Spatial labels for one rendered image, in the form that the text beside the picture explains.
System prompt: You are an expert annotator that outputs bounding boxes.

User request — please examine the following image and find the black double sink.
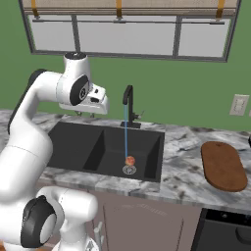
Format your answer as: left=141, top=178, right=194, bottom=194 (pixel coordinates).
left=47, top=121, right=167, bottom=183

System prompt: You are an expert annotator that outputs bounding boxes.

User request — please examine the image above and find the brown wooden cutting board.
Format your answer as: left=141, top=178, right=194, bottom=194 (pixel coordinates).
left=200, top=140, right=249, bottom=193

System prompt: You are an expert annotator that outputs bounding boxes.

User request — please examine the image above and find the white wall outlet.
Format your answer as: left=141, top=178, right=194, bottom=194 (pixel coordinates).
left=228, top=93, right=250, bottom=117

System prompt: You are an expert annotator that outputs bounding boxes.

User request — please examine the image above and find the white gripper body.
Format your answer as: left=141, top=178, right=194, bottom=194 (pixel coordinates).
left=59, top=94, right=110, bottom=116

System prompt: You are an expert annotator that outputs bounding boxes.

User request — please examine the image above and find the grey cupboard handle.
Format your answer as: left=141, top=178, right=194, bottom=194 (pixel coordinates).
left=93, top=221, right=105, bottom=251

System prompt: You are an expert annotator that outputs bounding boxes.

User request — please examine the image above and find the orange red peach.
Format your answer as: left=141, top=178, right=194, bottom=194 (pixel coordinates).
left=125, top=155, right=136, bottom=167

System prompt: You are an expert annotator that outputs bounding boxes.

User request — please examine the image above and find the grey framed window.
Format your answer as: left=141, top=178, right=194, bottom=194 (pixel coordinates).
left=18, top=0, right=243, bottom=64

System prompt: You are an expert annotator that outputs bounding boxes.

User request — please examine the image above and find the round metal sink drain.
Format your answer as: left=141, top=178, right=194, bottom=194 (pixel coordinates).
left=122, top=165, right=138, bottom=176

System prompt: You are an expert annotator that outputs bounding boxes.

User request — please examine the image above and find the blue water stream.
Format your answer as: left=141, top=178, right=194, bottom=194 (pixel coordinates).
left=123, top=104, right=129, bottom=158

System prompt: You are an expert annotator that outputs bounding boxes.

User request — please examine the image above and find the taupe cupboard door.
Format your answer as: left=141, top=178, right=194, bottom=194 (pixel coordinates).
left=102, top=195, right=204, bottom=251

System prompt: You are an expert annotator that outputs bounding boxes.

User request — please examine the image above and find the black sink faucet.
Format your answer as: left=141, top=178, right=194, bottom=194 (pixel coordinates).
left=120, top=84, right=142, bottom=129

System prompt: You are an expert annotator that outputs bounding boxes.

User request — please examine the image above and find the beige window blind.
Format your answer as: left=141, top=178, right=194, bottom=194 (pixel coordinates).
left=21, top=0, right=239, bottom=19

